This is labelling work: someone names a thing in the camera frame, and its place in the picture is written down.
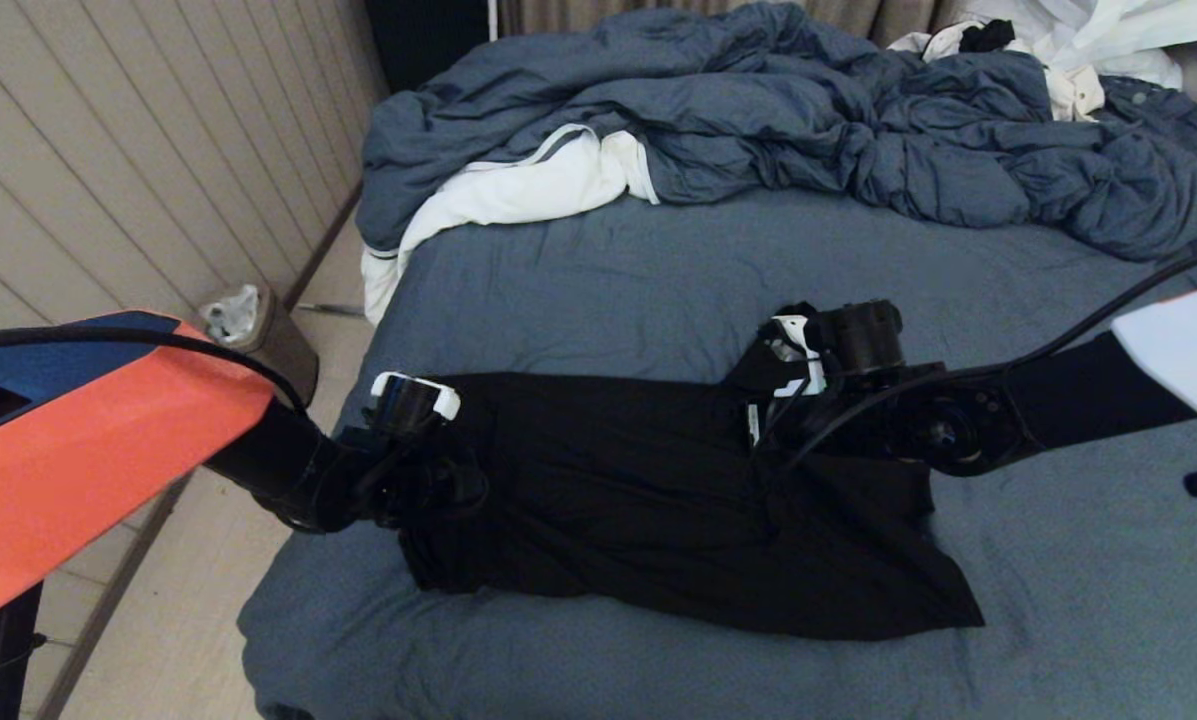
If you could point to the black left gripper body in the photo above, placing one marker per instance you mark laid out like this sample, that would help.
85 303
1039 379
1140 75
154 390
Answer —
428 485

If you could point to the cream buttoned shirt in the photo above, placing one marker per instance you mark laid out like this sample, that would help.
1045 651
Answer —
1072 95

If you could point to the bed with blue sheet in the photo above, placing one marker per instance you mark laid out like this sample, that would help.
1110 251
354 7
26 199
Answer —
608 280

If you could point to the small black garment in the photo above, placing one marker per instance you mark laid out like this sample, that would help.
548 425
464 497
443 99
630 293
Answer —
986 37

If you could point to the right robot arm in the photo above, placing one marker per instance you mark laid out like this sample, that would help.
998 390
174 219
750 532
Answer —
1088 400

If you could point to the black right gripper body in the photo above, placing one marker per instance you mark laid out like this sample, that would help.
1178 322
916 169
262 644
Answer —
858 430

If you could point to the crumpled blue duvet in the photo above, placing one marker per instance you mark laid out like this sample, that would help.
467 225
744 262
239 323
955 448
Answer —
758 105

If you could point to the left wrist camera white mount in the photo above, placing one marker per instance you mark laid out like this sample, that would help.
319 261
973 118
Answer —
438 395

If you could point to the dark blue denim garment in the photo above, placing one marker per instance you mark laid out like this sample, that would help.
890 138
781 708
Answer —
1163 108

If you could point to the beige curtain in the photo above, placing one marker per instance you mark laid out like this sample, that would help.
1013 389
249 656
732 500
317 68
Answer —
558 15

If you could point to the white quilt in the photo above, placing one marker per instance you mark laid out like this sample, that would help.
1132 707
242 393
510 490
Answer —
518 188

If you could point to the brown trash bin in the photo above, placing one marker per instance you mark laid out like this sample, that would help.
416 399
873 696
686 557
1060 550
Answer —
293 350

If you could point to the black t-shirt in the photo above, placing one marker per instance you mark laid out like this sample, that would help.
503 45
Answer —
608 500

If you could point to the dark cabinet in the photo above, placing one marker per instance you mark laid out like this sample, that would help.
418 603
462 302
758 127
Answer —
423 45

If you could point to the white crumpled garment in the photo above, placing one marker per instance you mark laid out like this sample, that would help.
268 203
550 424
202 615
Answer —
1108 28

